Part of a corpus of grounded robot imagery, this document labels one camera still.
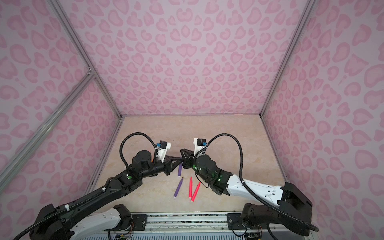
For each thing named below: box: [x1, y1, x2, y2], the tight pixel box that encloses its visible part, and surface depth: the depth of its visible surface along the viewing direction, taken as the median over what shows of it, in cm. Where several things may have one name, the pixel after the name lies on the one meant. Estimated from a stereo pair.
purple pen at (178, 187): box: [173, 177, 184, 198], surface depth 86 cm
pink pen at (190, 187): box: [189, 176, 193, 199], surface depth 85 cm
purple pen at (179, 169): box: [177, 162, 183, 177], surface depth 75 cm
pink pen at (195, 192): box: [191, 182, 201, 202], surface depth 84 cm
